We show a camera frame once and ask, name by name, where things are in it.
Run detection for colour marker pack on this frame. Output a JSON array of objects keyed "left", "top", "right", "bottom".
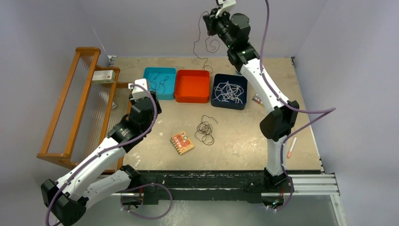
[{"left": 252, "top": 94, "right": 263, "bottom": 106}]

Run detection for dark cable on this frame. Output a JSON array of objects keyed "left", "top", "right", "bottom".
[{"left": 194, "top": 115, "right": 218, "bottom": 146}]

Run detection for white red small box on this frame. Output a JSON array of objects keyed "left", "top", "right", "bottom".
[{"left": 92, "top": 70, "right": 116, "bottom": 84}]

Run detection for aluminium frame rail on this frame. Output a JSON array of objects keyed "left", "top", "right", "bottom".
[{"left": 113, "top": 174, "right": 339, "bottom": 197}]

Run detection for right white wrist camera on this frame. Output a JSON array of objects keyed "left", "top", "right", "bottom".
[{"left": 215, "top": 0, "right": 236, "bottom": 17}]

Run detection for teal plastic bin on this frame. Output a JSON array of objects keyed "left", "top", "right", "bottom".
[{"left": 143, "top": 67, "right": 177, "bottom": 100}]

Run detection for black thin cable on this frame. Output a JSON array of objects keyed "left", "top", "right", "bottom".
[{"left": 147, "top": 73, "right": 170, "bottom": 94}]

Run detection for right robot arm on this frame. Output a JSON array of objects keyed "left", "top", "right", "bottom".
[{"left": 203, "top": 8, "right": 299, "bottom": 192}]

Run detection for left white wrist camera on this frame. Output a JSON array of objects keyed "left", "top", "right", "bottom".
[{"left": 128, "top": 78, "right": 149, "bottom": 105}]

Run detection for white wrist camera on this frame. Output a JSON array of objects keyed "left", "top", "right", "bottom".
[
  {"left": 215, "top": 0, "right": 236, "bottom": 17},
  {"left": 128, "top": 78, "right": 149, "bottom": 105}
]

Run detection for pink white pen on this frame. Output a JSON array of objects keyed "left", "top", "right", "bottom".
[{"left": 287, "top": 137, "right": 297, "bottom": 158}]

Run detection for white thin cable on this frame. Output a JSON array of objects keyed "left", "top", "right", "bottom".
[
  {"left": 215, "top": 80, "right": 244, "bottom": 105},
  {"left": 218, "top": 82, "right": 245, "bottom": 104}
]

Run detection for orange plastic bin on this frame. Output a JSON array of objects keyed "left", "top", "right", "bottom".
[{"left": 175, "top": 70, "right": 210, "bottom": 104}]

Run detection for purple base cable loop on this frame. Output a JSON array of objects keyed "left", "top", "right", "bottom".
[{"left": 120, "top": 182, "right": 174, "bottom": 220}]

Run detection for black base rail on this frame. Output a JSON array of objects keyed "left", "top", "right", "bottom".
[{"left": 111, "top": 169, "right": 295, "bottom": 205}]

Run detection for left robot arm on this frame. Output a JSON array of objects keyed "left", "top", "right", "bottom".
[{"left": 40, "top": 92, "right": 161, "bottom": 226}]

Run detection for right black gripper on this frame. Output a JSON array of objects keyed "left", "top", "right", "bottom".
[{"left": 202, "top": 8, "right": 234, "bottom": 49}]

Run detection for dark blue plastic bin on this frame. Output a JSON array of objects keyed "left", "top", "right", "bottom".
[{"left": 211, "top": 73, "right": 248, "bottom": 110}]

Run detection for wooden rack shelf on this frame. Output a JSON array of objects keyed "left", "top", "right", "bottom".
[{"left": 37, "top": 47, "right": 131, "bottom": 170}]

